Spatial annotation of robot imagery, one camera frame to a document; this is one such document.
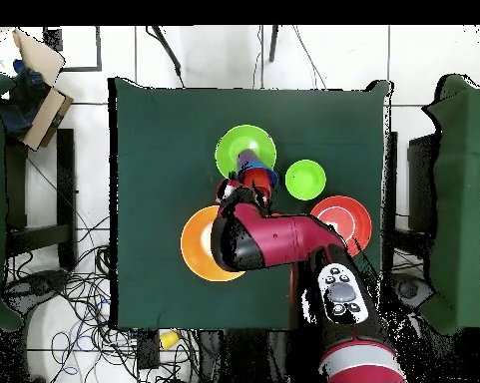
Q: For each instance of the black chair base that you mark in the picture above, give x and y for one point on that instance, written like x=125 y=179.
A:
x=36 y=287

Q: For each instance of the dark blue plastic bowl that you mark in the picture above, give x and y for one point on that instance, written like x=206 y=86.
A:
x=271 y=173

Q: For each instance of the large red plastic bowl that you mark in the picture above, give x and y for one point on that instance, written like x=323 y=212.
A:
x=351 y=219

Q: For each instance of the black chair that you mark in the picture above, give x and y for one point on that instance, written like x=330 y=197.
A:
x=423 y=183

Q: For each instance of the grey chair base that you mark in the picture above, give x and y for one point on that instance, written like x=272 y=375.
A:
x=413 y=289

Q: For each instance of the purple plastic cup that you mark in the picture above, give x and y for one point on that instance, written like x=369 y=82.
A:
x=245 y=158

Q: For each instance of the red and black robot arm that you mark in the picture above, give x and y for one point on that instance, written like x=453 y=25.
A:
x=287 y=239

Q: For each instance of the small green plastic bowl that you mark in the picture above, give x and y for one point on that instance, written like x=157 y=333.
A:
x=305 y=179

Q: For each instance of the cardboard box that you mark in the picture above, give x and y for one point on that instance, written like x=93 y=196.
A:
x=44 y=115

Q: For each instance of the large green plastic bowl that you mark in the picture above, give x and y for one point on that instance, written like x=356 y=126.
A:
x=245 y=137

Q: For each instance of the blue cloth bundle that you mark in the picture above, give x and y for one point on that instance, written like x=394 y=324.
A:
x=22 y=103

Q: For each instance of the yellow plastic cup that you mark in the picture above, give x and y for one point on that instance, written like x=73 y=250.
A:
x=169 y=340

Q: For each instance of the black pole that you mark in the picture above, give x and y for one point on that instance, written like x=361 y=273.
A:
x=274 y=44

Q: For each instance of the red plastic cup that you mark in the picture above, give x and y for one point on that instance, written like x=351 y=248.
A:
x=257 y=177

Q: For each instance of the large orange plastic bowl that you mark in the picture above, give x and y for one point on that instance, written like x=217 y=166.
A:
x=193 y=247

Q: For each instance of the dark green table cloth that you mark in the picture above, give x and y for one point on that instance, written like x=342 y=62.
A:
x=163 y=139

